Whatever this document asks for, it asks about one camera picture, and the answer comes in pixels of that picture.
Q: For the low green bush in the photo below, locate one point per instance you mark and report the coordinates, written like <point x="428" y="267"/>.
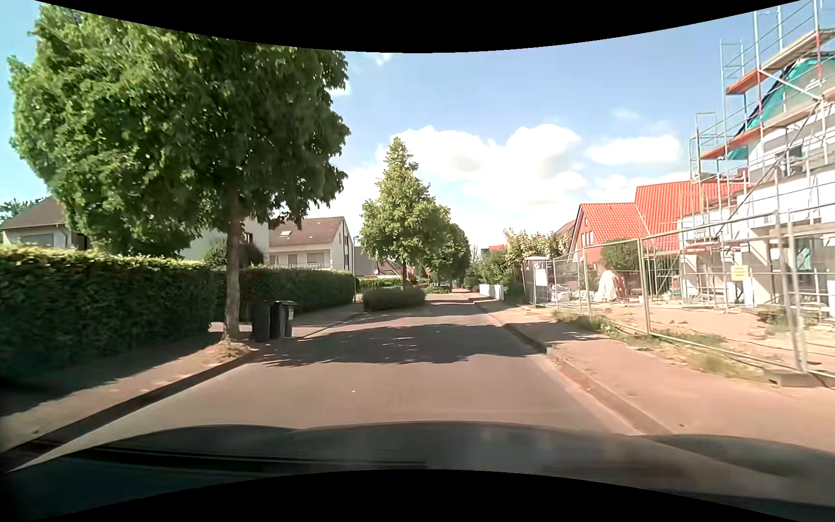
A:
<point x="393" y="298"/>

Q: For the green conical tree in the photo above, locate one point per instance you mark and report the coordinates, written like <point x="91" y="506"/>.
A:
<point x="401" y="210"/>

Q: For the green bushes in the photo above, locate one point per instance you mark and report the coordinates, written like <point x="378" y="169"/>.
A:
<point x="519" y="257"/>

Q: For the white house with brown roof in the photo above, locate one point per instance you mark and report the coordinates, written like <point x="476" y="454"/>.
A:
<point x="312" y="245"/>

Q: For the grey asphalt road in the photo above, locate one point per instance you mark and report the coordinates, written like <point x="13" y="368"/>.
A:
<point x="403" y="377"/>

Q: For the portable toilet cabin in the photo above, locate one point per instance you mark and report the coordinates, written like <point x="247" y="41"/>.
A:
<point x="536" y="279"/>

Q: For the dark wheelie bin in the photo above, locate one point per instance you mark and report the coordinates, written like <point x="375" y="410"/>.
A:
<point x="261" y="321"/>
<point x="283" y="319"/>

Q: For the red brick house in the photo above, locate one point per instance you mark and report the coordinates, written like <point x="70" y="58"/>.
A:
<point x="602" y="228"/>

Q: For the car's own bonnet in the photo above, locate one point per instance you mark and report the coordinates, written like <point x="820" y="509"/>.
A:
<point x="417" y="453"/>

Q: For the red roofed building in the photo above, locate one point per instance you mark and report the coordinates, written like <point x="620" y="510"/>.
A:
<point x="667" y="207"/>

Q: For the large green tree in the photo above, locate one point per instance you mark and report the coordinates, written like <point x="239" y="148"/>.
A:
<point x="178" y="145"/>

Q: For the metal construction fence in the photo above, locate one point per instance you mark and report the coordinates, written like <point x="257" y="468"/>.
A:
<point x="715" y="283"/>

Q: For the tall green hedge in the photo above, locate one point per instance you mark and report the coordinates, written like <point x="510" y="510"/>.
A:
<point x="98" y="304"/>

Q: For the red paved pavement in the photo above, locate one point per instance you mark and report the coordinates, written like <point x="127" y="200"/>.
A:
<point x="715" y="391"/>
<point x="98" y="391"/>

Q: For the grey house with dark roof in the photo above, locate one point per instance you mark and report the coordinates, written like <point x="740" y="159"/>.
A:
<point x="40" y="226"/>

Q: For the white building with scaffolding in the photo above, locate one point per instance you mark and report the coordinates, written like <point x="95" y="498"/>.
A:
<point x="809" y="188"/>

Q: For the white wall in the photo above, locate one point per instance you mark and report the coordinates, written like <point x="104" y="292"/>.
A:
<point x="491" y="291"/>

